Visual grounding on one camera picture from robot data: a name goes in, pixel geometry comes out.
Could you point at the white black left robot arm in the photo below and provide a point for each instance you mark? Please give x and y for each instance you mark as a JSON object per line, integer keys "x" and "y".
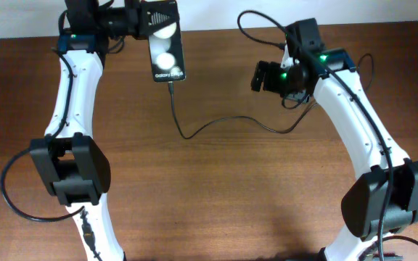
{"x": 71, "y": 165}

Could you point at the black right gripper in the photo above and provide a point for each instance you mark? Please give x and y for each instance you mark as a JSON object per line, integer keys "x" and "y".
{"x": 268, "y": 83}

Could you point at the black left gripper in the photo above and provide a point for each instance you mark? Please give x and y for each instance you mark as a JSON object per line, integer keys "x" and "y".
{"x": 136, "y": 19}

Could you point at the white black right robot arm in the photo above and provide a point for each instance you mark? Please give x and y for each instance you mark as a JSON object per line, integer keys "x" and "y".
{"x": 384, "y": 199}

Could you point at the black smartphone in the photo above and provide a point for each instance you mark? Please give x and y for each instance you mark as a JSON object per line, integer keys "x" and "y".
{"x": 166, "y": 54}

